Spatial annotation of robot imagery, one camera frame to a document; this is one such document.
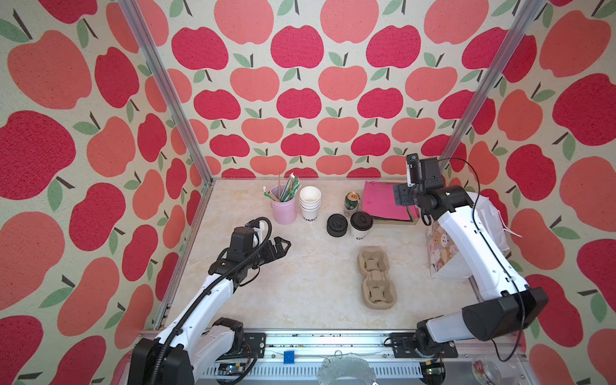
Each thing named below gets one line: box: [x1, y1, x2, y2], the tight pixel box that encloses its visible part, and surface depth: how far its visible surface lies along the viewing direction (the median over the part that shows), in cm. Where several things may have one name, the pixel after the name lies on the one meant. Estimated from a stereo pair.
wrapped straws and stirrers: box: [263, 171, 302, 203], surface depth 96 cm
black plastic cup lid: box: [350, 210, 373, 231], surface depth 93 cm
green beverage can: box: [344, 190, 361, 218], surface depth 103 cm
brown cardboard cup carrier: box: [356, 245, 398, 311], surface depth 84 cm
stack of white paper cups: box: [299, 186, 322, 223], surface depth 98 cm
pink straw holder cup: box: [270, 184, 298, 226], surface depth 101 cm
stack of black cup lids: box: [326, 213, 349, 238], surface depth 100 cm
